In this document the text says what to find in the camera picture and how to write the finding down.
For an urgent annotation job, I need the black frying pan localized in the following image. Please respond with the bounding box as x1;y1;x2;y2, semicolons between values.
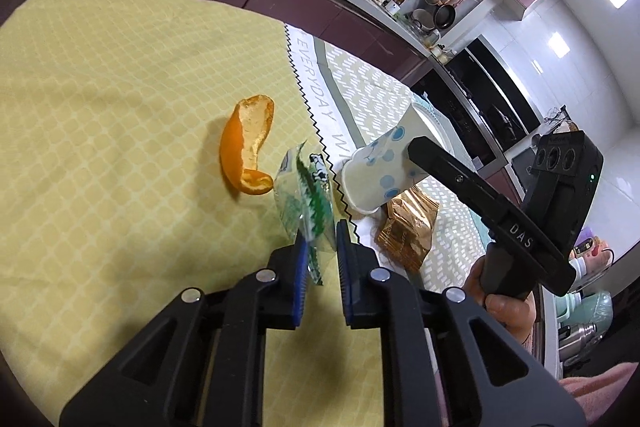
432;4;457;30

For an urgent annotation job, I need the yellow patterned tablecloth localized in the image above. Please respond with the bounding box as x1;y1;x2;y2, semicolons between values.
0;0;501;427

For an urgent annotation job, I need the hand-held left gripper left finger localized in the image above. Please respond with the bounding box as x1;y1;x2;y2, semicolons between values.
60;232;308;427

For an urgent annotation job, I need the blue print paper cup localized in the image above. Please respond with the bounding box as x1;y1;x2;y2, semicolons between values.
341;103;444;215

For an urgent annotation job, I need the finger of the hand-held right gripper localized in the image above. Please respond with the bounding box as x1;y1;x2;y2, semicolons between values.
407;135;504;228

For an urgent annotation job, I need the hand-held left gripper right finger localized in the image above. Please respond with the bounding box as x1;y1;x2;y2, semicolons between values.
336;220;586;427

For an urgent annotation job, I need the gold snack wrapper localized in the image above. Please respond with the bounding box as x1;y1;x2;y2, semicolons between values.
374;186;441;273

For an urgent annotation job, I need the green snack wrapper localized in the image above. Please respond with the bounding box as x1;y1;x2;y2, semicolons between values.
274;142;337;286

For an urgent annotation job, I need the orange peel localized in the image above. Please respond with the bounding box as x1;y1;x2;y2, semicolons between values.
219;94;276;198

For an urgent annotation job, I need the person's right hand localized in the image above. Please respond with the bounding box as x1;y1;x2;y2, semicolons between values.
464;256;539;348

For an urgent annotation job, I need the person's right forearm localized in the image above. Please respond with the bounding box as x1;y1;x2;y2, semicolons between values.
522;322;638;427

